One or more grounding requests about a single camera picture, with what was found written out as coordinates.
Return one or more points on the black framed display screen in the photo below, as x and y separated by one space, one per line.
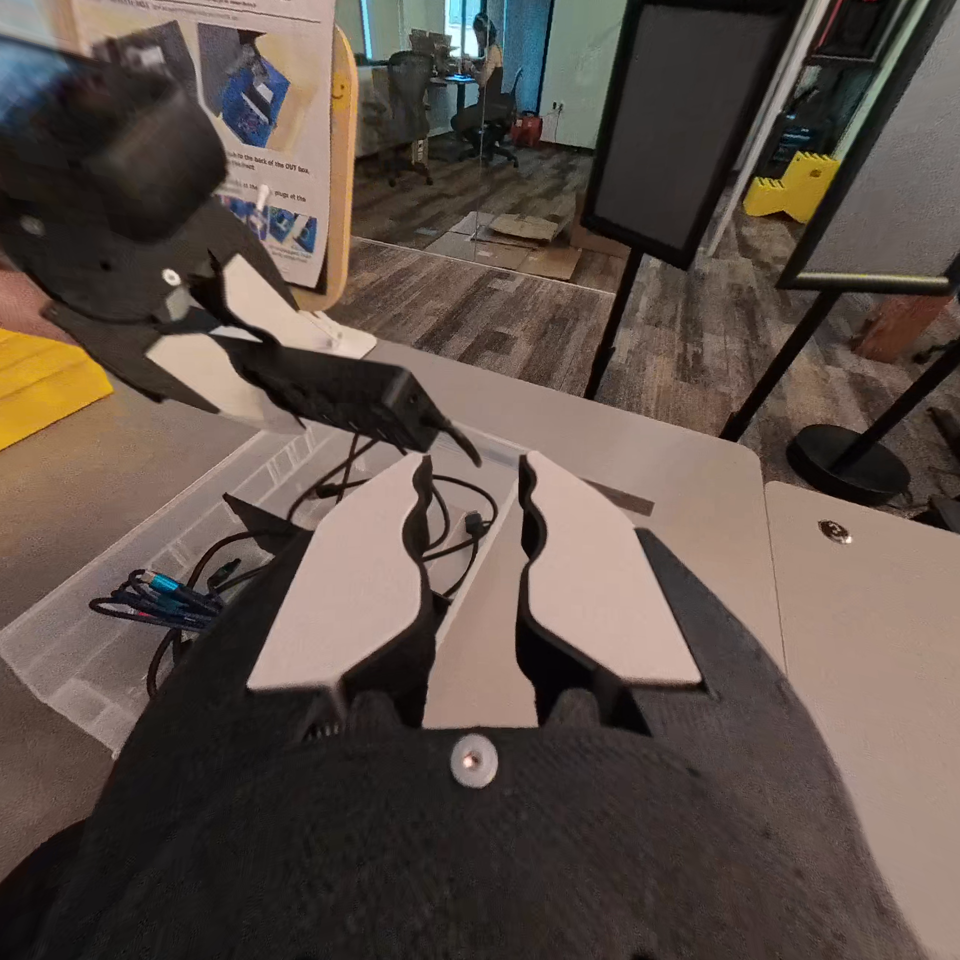
885 180

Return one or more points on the person's left hand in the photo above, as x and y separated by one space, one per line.
23 315

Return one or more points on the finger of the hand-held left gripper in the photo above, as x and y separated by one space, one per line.
285 323
225 383

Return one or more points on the black office chair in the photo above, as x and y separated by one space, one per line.
483 105

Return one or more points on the yellow plastic bin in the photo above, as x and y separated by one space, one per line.
45 390

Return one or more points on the small yellow floor sign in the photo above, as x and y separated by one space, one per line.
795 192

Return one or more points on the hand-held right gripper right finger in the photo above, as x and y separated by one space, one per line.
608 600

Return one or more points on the instruction poster board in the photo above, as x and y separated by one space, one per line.
285 120

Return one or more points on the clear plastic bin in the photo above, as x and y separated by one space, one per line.
90 645

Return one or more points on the black USB hub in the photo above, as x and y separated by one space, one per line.
338 393

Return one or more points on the black display panel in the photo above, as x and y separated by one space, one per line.
675 120

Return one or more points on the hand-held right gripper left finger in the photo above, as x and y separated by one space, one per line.
338 600

